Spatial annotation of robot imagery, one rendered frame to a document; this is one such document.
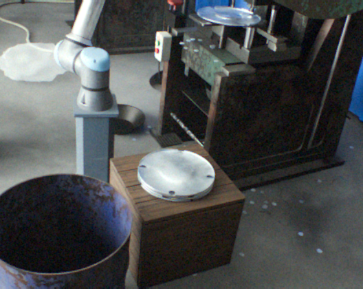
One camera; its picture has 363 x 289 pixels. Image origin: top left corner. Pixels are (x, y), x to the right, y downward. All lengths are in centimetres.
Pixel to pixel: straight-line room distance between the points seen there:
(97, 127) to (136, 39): 188
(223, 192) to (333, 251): 66
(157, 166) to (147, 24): 216
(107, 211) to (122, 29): 235
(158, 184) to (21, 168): 93
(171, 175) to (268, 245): 60
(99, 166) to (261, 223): 78
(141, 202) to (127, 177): 14
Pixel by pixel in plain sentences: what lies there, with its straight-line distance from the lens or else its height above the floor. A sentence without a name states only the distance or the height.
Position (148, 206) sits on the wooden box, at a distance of 160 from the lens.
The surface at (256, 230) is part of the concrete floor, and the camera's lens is 212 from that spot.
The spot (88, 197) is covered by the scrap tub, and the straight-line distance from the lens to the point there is 156.
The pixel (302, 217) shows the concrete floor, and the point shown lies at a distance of 227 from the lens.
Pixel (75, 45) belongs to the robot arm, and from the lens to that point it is 196.
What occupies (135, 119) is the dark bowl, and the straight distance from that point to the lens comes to 274.
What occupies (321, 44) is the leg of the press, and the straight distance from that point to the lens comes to 223.
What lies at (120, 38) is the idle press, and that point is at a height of 10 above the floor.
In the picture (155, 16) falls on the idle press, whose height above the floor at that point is 27.
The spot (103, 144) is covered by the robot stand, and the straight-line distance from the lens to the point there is 201.
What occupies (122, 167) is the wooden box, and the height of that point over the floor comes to 35.
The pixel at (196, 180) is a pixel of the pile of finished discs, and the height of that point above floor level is 38.
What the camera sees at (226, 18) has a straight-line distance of 212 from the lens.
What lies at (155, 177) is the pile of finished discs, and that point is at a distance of 169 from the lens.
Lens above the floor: 140
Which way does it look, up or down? 32 degrees down
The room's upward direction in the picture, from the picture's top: 7 degrees clockwise
